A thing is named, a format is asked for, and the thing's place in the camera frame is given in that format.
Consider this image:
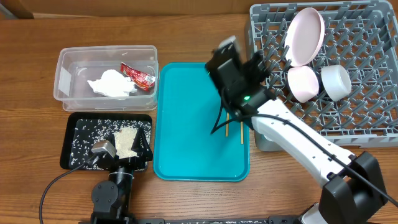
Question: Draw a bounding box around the wooden chopstick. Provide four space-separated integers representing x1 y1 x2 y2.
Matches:
225 113 229 137
240 122 244 145

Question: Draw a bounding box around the small pink bowl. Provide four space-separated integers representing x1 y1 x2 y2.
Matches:
287 66 319 103

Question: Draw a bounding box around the white rice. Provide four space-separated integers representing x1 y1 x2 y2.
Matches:
67 119 152 169

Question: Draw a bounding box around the large pink plate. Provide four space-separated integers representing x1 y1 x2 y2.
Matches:
284 7 325 67

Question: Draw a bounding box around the red snack wrapper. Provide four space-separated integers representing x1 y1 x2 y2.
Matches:
121 62 155 91

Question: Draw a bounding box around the white napkin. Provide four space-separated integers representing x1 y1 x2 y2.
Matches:
87 69 137 97

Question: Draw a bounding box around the grey bowl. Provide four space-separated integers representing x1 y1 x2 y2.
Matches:
321 65 352 101

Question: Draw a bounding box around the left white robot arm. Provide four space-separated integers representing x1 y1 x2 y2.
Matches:
90 127 153 224

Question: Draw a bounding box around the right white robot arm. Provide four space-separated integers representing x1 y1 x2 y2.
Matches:
205 41 397 223

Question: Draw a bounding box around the black rectangular tray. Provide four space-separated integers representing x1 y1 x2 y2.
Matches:
60 112 152 169

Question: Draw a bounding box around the teal plastic tray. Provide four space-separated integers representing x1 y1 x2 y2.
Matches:
153 63 250 182

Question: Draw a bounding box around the clear plastic bin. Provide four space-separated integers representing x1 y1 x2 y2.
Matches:
53 45 159 111

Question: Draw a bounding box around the grey dish rack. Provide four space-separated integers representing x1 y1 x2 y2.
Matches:
244 1 397 148

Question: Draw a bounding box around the cardboard box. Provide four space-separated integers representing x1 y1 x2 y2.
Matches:
0 0 352 19

